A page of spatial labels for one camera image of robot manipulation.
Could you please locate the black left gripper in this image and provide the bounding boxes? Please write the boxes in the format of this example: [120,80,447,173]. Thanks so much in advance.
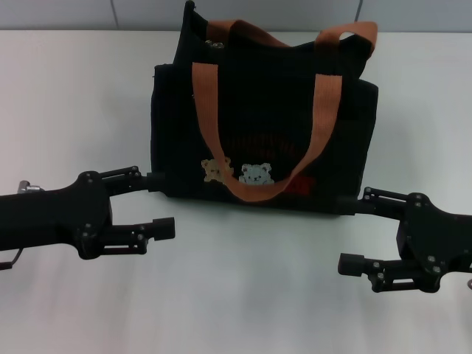
[0,165,176,260]

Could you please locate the black food bag orange straps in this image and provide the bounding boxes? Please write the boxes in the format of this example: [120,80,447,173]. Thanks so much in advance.
[149,0,380,217]

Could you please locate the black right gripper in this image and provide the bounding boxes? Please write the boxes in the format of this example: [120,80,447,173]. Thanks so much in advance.
[336,186,472,295]

